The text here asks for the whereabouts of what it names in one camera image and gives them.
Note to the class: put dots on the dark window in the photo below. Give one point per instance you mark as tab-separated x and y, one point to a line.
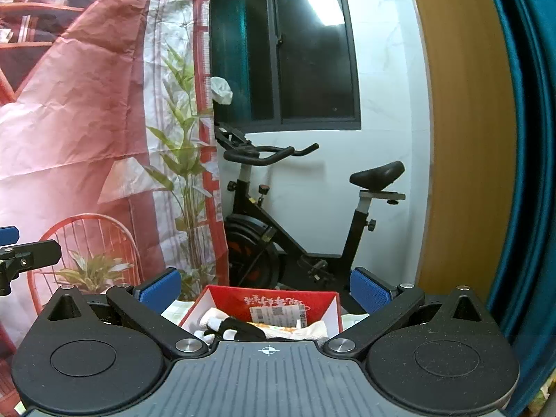
304	74

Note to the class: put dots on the white plastic bag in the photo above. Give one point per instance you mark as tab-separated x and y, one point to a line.
221	89

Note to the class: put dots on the wooden door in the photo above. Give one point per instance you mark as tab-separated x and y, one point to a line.
464	139

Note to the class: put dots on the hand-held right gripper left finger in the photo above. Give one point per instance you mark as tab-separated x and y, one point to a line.
160	289

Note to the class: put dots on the red strawberry print box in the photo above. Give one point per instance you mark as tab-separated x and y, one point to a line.
226	297

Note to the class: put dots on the black exercise bike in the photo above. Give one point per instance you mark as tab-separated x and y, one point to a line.
256	234

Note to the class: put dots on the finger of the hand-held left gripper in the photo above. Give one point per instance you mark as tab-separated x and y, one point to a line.
39	254
8	234

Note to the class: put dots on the black and white glove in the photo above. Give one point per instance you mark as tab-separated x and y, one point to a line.
236	330

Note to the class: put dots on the printed backdrop cloth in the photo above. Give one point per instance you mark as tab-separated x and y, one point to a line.
87	95

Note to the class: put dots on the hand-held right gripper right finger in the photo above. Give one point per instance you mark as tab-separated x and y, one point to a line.
369	289

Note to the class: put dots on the orange floral oven mitt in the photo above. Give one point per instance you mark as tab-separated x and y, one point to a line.
304	332

